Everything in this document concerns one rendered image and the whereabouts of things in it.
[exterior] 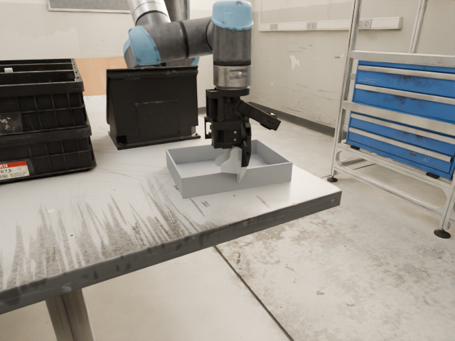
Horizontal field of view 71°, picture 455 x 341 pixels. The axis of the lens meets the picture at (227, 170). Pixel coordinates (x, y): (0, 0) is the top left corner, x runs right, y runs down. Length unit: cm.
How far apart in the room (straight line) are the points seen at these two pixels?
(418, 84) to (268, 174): 146
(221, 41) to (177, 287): 114
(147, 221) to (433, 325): 123
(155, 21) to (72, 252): 46
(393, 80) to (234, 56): 164
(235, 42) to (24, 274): 51
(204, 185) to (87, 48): 353
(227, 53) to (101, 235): 40
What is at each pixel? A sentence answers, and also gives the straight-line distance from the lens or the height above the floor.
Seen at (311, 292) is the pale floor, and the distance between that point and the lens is 153.
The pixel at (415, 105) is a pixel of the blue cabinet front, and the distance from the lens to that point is 211.
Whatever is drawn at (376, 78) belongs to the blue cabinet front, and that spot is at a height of 78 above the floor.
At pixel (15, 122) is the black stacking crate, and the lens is 88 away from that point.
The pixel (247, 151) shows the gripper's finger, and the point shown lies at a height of 81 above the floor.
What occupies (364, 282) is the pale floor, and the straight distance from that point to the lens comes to 165.
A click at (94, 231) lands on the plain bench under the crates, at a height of 70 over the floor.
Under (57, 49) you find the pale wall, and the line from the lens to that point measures 411.
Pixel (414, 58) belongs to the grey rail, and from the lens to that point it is 209.
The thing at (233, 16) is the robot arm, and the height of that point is 106.
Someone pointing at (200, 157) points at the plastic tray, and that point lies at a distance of 90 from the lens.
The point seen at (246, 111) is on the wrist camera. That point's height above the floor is 89.
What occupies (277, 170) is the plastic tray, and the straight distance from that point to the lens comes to 77.
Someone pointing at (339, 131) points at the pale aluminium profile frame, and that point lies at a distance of 244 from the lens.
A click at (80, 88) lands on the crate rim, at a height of 91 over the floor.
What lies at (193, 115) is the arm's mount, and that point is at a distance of 109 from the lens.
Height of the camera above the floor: 103
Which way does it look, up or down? 23 degrees down
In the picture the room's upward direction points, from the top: straight up
